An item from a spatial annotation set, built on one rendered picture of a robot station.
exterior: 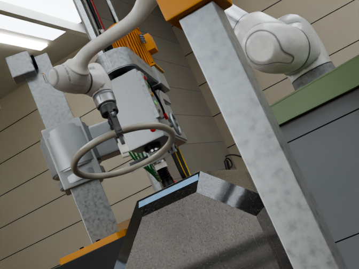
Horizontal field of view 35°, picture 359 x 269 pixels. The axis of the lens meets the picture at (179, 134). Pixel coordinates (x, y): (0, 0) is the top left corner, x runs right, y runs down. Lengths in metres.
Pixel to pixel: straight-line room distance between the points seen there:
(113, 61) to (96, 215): 0.99
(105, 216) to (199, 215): 1.19
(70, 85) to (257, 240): 1.01
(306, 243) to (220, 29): 0.44
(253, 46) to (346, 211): 0.58
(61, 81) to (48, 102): 1.45
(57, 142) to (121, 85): 0.65
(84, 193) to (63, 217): 5.98
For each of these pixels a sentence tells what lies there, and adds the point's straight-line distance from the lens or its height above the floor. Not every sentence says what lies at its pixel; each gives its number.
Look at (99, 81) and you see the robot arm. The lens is 2.41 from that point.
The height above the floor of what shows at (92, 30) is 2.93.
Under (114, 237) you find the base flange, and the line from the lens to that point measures 3.37.
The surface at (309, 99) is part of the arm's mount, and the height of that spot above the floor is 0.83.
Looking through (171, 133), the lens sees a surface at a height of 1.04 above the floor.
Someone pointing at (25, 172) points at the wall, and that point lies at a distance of 9.96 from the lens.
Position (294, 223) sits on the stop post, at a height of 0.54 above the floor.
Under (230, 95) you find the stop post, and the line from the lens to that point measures 1.10.
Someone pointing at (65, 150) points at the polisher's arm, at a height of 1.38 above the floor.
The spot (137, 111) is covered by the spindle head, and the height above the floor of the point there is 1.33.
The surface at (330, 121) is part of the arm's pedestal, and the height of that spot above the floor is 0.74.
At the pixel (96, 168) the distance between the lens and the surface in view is 3.59.
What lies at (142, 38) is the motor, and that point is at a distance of 3.96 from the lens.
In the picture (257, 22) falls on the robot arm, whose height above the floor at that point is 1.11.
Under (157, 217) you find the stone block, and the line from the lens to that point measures 2.57.
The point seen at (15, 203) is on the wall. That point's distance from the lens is 10.14.
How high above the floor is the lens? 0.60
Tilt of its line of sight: 9 degrees up
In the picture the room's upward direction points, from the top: 24 degrees counter-clockwise
